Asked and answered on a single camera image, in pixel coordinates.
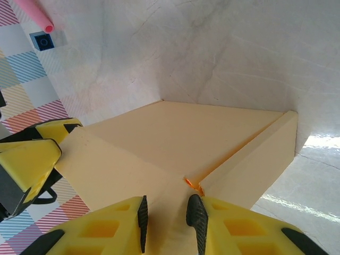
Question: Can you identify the blue toy block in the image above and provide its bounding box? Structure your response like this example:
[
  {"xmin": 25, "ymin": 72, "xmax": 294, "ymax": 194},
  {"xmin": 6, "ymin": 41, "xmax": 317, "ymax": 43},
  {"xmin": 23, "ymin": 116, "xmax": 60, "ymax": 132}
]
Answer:
[{"xmin": 29, "ymin": 31, "xmax": 58, "ymax": 51}]

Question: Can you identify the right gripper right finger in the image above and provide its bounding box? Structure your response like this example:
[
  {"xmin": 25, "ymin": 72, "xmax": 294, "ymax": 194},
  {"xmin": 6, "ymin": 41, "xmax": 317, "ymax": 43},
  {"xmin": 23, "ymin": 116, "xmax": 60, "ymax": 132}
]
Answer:
[{"xmin": 185, "ymin": 193, "xmax": 332, "ymax": 255}]

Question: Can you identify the yellow paper box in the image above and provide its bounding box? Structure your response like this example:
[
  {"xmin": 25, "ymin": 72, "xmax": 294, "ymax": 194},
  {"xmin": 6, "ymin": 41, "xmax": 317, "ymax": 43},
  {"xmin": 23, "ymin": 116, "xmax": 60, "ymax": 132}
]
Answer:
[{"xmin": 54, "ymin": 99, "xmax": 299, "ymax": 255}]

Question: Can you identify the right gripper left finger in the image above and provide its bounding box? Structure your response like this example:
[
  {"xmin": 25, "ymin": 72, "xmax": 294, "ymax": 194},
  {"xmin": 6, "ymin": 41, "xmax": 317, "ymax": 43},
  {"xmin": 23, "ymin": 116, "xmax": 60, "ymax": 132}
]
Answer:
[{"xmin": 23, "ymin": 195, "xmax": 148, "ymax": 255}]

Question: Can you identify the pink toy microphone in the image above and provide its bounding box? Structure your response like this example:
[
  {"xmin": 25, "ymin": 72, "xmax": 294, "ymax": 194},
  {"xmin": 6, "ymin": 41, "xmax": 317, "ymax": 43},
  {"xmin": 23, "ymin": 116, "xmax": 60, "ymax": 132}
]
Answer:
[{"xmin": 13, "ymin": 0, "xmax": 55, "ymax": 34}]

